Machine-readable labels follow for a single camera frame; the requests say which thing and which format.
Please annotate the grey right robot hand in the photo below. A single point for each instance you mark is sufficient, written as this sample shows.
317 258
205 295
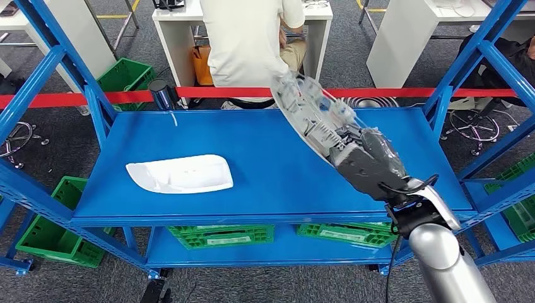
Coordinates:
372 167

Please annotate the silver plastic wheel hubcap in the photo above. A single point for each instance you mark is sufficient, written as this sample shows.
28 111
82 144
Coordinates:
305 113

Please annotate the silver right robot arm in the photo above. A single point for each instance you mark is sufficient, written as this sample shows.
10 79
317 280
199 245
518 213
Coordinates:
443 263

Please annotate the chrome swivel chair base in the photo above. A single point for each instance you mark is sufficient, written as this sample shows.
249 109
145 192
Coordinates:
18 138
474 125

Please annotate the person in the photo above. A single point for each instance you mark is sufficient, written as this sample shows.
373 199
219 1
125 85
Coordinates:
246 42
501 62

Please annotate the white plastic mirror cover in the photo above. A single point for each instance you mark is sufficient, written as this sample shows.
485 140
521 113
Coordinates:
184 175

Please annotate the orange bag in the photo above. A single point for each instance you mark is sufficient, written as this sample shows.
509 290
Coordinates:
202 67

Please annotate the robot left foot plate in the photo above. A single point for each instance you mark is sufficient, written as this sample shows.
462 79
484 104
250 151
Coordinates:
156 288

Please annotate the open green plastic crate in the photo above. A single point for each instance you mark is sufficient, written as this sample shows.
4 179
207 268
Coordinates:
125 75
54 246

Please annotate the white cabinet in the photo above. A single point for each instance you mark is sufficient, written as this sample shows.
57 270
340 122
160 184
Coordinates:
83 37

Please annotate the red barrier belt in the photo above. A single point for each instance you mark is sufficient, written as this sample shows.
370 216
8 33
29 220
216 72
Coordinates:
62 100

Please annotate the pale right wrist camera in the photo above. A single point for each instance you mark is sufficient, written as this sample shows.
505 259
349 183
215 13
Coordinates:
439 205

